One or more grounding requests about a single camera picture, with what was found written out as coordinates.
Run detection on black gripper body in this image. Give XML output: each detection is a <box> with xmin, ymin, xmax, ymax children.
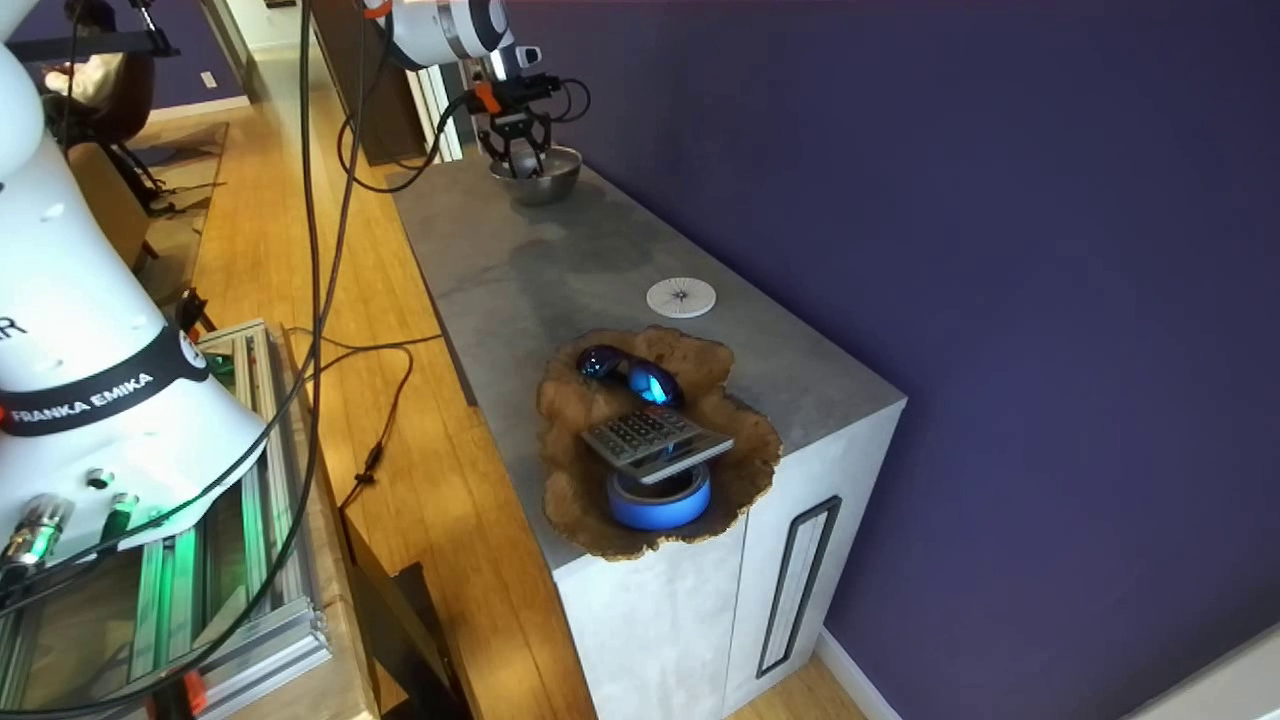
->
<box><xmin>471</xmin><ymin>67</ymin><xmax>563</xmax><ymax>131</ymax></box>

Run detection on silver metal bowl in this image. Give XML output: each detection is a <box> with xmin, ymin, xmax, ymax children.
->
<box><xmin>487</xmin><ymin>139</ymin><xmax>590</xmax><ymax>211</ymax></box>

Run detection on white round coaster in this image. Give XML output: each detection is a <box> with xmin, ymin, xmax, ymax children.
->
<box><xmin>644</xmin><ymin>271</ymin><xmax>719</xmax><ymax>324</ymax></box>

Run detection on blue bowl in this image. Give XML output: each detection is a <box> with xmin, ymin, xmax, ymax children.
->
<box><xmin>604</xmin><ymin>465</ymin><xmax>718</xmax><ymax>534</ymax></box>

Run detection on grey concrete cabinet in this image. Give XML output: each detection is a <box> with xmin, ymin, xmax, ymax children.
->
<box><xmin>385</xmin><ymin>152</ymin><xmax>911</xmax><ymax>720</ymax></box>

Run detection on brown wooden door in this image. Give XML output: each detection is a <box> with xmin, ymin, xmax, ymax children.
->
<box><xmin>305</xmin><ymin>0</ymin><xmax>431</xmax><ymax>170</ymax></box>

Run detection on black blue sunglasses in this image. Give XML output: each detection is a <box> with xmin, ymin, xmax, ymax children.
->
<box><xmin>574</xmin><ymin>340</ymin><xmax>690</xmax><ymax>411</ymax></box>

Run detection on grey remote control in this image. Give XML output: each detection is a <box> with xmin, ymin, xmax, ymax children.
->
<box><xmin>575</xmin><ymin>405</ymin><xmax>741</xmax><ymax>486</ymax></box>

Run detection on brown wooden burl tray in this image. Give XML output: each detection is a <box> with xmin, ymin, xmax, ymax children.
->
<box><xmin>534</xmin><ymin>324</ymin><xmax>784</xmax><ymax>564</ymax></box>

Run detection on black office chair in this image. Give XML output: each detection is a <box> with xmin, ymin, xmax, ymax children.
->
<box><xmin>35</xmin><ymin>0</ymin><xmax>177</xmax><ymax>214</ymax></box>

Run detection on black flat panel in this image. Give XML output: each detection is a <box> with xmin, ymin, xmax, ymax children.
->
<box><xmin>340</xmin><ymin>516</ymin><xmax>477</xmax><ymax>720</ymax></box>

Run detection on white baseboard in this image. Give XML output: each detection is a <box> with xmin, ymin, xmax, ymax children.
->
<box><xmin>813</xmin><ymin>622</ymin><xmax>905</xmax><ymax>720</ymax></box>

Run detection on red clamp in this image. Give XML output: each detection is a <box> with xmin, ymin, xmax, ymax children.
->
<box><xmin>147</xmin><ymin>663</ymin><xmax>218</xmax><ymax>720</ymax></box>

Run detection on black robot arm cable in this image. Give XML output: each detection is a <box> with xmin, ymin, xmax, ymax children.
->
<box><xmin>0</xmin><ymin>0</ymin><xmax>595</xmax><ymax>720</ymax></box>

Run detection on black floor cable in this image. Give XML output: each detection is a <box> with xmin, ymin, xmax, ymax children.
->
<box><xmin>282</xmin><ymin>324</ymin><xmax>449</xmax><ymax>516</ymax></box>

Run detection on aluminium robot stand frame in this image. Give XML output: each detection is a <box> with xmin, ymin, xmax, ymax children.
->
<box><xmin>0</xmin><ymin>316</ymin><xmax>335</xmax><ymax>720</ymax></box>

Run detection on black rectangular cabinet handle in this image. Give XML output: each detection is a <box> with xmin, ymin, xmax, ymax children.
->
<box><xmin>753</xmin><ymin>490</ymin><xmax>846</xmax><ymax>683</ymax></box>

